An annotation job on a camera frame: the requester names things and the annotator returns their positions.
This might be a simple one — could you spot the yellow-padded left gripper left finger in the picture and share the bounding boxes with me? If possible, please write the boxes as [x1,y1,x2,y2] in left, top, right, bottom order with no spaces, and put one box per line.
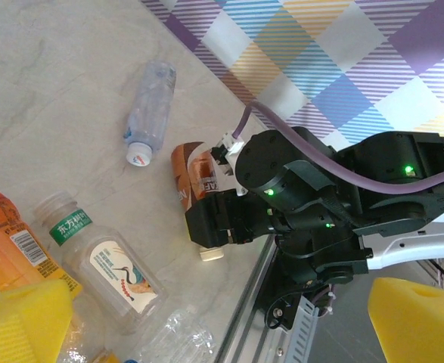
[0,278,75,363]

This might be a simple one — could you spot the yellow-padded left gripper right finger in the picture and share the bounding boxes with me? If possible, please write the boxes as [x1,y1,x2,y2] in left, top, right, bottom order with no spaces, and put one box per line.
[368,277,444,363]

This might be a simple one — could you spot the brown coffee drink bottle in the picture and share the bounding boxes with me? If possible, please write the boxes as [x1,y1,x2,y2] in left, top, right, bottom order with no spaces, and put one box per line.
[170,141,226,262]

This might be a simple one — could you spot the orange juice bottle yellow label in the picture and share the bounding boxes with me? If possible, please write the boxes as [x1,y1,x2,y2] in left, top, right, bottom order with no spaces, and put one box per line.
[0,191,119,363]

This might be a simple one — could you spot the clear bottle bird label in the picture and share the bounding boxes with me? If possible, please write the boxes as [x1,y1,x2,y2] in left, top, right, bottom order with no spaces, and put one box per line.
[32,190,169,336]

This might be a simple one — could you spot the crushed bottle blue cola label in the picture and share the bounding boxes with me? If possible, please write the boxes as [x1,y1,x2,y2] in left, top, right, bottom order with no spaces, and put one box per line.
[125,306,217,363]

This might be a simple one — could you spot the clear bottle logo white cap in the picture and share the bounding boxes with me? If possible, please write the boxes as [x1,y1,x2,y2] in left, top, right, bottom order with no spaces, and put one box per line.
[123,59,177,167]

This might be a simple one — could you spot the long aluminium base rail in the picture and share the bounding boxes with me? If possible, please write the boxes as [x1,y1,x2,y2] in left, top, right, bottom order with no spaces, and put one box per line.
[216,236,302,363]

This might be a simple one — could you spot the grey slotted cable duct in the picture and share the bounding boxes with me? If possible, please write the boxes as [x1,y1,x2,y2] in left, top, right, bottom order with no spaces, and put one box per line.
[281,294,321,363]

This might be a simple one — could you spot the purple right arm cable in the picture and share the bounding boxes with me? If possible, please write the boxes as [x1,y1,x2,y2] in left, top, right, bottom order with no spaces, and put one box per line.
[233,100,444,194]

